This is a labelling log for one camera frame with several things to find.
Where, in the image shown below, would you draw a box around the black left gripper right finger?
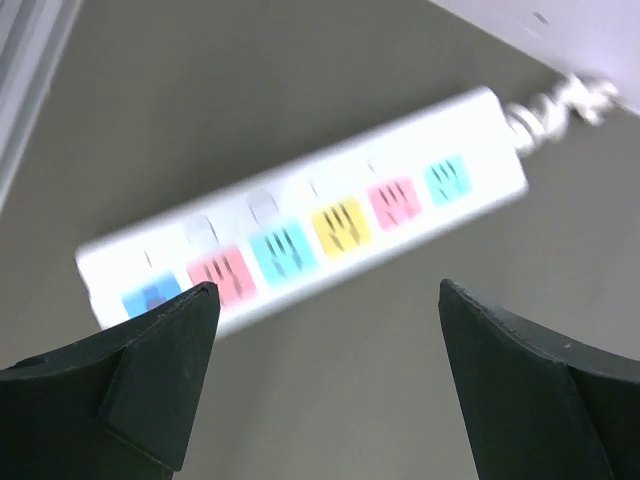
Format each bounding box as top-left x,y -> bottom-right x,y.
438,280 -> 639,479

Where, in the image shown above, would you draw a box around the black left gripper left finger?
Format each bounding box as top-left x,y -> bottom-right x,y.
1,282 -> 221,479

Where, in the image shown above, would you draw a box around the white power strip coloured sockets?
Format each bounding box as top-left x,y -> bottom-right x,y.
76,87 -> 528,336

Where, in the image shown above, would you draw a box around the white coiled power strip cord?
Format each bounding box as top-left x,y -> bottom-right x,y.
504,72 -> 621,159

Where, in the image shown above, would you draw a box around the aluminium frame post left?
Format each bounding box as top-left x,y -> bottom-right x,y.
1,0 -> 82,202

